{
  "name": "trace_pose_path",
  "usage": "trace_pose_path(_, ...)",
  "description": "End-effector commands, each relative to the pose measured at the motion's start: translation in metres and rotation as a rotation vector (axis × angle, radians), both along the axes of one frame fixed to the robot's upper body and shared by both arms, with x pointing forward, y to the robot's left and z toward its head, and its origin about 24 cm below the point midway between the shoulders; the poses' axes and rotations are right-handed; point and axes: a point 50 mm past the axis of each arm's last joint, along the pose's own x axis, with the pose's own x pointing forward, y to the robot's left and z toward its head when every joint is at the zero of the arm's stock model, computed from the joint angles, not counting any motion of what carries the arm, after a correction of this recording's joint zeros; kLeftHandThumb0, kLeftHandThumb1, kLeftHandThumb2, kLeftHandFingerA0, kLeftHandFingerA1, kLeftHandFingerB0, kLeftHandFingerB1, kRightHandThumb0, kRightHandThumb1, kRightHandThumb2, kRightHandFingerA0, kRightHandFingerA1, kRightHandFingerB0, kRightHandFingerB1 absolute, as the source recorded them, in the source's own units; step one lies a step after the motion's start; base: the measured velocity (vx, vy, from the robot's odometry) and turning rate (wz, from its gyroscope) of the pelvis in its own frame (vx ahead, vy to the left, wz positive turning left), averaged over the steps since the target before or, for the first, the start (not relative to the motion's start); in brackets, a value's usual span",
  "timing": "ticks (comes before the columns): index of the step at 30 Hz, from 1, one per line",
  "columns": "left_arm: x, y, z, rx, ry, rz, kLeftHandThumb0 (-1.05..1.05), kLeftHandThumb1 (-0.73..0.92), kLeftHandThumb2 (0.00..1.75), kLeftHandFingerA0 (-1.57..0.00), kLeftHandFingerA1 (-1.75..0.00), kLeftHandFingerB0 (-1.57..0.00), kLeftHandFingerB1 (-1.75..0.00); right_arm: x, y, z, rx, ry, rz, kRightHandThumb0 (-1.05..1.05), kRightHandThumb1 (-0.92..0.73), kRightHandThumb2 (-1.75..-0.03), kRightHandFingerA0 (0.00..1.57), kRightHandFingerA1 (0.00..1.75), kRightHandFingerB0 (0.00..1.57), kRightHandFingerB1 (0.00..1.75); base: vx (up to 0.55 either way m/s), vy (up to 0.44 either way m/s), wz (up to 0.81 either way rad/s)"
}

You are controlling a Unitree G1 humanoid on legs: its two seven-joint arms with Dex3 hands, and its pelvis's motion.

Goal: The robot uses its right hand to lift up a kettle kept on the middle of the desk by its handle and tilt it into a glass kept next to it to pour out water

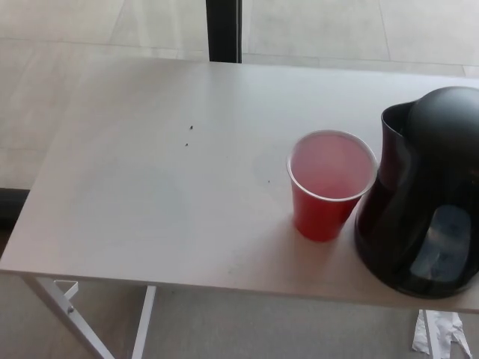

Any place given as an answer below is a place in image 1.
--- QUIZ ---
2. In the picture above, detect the black electric kettle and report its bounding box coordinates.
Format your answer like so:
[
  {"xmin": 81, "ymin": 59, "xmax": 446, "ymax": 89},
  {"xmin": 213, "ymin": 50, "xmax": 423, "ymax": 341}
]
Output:
[{"xmin": 353, "ymin": 86, "xmax": 479, "ymax": 299}]

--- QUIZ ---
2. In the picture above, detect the red plastic cup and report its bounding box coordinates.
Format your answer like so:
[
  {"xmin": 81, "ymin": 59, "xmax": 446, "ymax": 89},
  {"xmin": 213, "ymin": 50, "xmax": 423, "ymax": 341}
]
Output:
[{"xmin": 286, "ymin": 129, "xmax": 379, "ymax": 242}]

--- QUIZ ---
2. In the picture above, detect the white metal table leg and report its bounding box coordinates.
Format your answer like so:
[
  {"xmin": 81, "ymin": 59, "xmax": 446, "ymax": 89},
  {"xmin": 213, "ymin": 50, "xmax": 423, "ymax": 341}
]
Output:
[{"xmin": 422, "ymin": 309, "xmax": 437, "ymax": 359}]

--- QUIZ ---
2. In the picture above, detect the crumpled white paper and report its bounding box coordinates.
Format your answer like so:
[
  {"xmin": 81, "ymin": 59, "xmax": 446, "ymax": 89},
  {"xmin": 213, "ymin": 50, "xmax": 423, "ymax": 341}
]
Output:
[{"xmin": 411, "ymin": 309, "xmax": 474, "ymax": 359}]

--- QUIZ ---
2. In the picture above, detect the black vertical post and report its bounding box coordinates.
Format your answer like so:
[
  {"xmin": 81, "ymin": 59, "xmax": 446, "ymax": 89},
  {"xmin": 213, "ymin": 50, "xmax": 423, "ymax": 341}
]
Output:
[{"xmin": 205, "ymin": 0, "xmax": 245, "ymax": 64}]

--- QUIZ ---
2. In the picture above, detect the white metal table leg frame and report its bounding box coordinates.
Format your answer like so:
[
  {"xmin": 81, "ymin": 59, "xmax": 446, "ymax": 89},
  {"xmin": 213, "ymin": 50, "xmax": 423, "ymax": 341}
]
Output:
[{"xmin": 25, "ymin": 275, "xmax": 156, "ymax": 359}]

